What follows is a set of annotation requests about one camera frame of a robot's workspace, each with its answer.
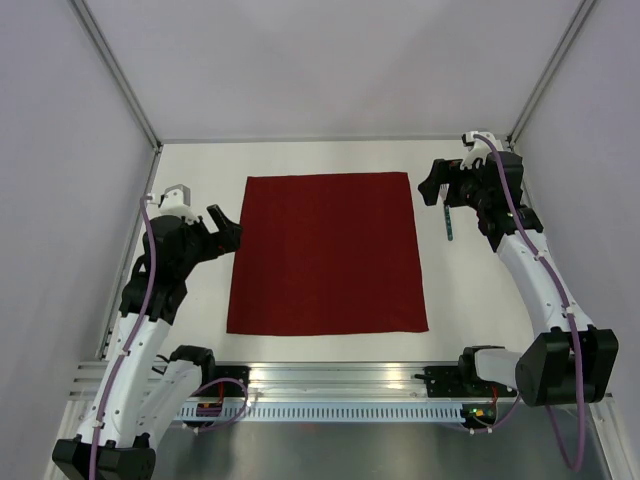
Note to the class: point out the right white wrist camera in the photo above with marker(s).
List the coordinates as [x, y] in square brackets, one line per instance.
[478, 144]

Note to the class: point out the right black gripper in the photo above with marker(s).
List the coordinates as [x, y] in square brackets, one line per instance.
[444, 172]

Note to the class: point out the aluminium frame post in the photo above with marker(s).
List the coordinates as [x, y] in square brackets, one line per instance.
[92, 29]
[561, 50]

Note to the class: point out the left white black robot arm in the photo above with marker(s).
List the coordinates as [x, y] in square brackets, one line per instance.
[120, 434]

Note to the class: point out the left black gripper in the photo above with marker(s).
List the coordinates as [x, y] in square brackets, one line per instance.
[218, 243]

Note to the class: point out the right aluminium frame post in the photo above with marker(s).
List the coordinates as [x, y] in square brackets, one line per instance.
[561, 50]

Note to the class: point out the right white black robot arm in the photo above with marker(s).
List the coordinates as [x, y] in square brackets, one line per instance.
[570, 358]

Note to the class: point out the fork with teal handle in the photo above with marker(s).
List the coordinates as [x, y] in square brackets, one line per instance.
[446, 211]

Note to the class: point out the left aluminium frame post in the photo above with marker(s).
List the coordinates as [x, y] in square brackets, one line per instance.
[92, 29]

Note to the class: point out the aluminium front rail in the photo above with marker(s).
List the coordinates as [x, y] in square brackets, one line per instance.
[298, 382]

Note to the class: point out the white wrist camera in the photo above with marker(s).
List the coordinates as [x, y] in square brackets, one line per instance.
[478, 144]
[175, 201]

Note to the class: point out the dark red cloth napkin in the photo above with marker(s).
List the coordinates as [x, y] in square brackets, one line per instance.
[327, 254]

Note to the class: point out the white slotted cable duct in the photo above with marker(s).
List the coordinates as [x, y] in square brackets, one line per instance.
[354, 412]

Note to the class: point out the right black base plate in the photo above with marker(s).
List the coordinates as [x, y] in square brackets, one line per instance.
[445, 381]

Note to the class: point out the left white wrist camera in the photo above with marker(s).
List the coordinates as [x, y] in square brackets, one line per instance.
[175, 201]

